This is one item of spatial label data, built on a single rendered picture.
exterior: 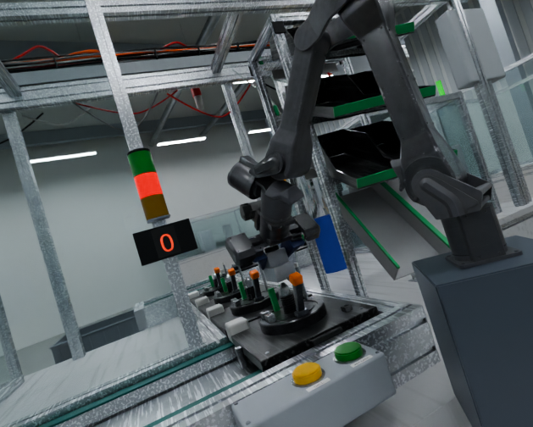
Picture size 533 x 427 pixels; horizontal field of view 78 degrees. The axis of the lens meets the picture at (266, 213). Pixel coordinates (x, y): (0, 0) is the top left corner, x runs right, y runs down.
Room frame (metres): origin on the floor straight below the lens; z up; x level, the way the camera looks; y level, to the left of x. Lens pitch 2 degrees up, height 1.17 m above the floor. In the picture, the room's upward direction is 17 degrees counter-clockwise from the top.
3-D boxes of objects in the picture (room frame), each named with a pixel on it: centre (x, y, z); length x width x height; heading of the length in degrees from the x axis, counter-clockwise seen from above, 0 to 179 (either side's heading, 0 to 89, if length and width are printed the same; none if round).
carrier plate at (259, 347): (0.68, 0.01, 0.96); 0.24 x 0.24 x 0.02; 21
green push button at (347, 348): (0.48, -0.05, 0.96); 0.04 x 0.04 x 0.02
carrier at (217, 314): (0.92, 0.10, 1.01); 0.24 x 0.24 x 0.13; 21
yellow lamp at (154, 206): (0.72, 0.23, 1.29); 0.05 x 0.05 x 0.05
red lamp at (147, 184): (0.72, 0.23, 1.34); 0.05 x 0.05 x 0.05
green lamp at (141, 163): (0.72, 0.23, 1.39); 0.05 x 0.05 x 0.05
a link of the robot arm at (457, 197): (0.40, -0.23, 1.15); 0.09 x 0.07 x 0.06; 138
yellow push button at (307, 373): (0.45, 0.01, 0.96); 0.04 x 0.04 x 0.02
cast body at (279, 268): (0.69, 0.01, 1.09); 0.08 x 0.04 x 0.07; 22
